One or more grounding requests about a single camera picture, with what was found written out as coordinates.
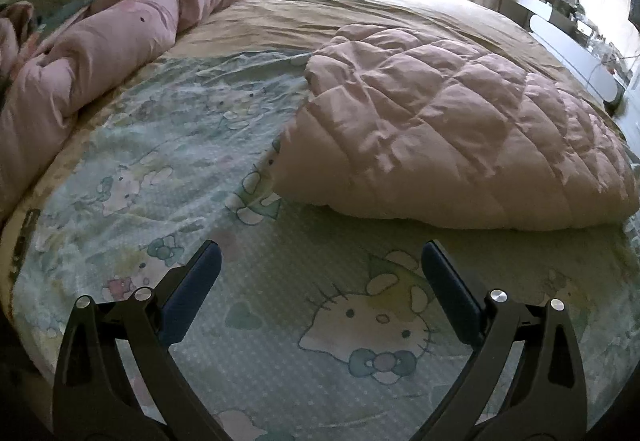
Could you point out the pink duvet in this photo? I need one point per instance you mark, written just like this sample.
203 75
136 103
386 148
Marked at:
120 31

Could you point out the pink quilted blanket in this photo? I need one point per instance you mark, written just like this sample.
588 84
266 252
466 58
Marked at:
440 131

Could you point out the desk clutter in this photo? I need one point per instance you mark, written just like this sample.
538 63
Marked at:
575 6

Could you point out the cartoon printed bed sheet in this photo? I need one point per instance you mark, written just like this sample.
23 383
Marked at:
250 301

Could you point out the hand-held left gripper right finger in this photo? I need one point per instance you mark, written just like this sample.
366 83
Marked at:
450 293

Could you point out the white desk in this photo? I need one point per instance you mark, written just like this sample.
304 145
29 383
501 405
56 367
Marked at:
565 36

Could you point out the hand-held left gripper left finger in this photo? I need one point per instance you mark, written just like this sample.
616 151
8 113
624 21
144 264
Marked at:
192 293

